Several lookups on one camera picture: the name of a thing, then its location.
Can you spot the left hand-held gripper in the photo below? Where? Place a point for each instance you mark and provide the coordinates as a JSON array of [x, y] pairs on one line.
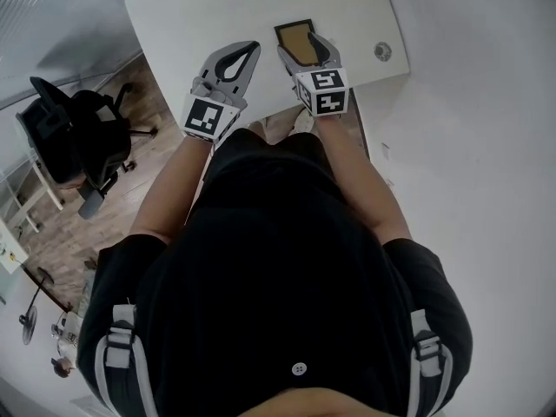
[[204, 117]]

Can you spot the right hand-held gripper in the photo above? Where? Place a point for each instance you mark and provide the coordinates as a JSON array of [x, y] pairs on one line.
[[326, 89]]

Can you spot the black picture frame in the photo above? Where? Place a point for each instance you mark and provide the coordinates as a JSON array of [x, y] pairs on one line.
[[295, 41]]

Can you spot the person's left forearm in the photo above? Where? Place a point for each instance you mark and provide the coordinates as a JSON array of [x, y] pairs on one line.
[[174, 189]]

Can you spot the person's right forearm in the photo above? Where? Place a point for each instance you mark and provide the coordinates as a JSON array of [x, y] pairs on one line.
[[369, 189]]

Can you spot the person's right white shoe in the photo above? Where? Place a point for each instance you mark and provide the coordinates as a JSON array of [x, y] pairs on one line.
[[302, 121]]

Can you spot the round grey desk grommet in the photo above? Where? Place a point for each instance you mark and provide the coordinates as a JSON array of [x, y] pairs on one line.
[[382, 51]]

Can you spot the black office chair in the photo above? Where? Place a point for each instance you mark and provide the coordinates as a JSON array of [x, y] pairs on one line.
[[87, 146]]

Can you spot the person's black shirt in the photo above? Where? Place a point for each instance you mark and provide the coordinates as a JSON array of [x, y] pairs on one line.
[[269, 267]]

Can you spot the white side table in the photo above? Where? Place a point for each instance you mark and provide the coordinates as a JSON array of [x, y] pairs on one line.
[[30, 193]]

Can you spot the white shirt button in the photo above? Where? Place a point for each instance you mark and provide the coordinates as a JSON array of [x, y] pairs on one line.
[[299, 368]]

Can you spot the black standing fan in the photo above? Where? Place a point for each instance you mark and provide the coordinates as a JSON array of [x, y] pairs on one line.
[[29, 324]]

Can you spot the person's chest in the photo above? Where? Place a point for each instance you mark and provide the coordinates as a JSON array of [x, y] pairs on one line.
[[313, 404]]

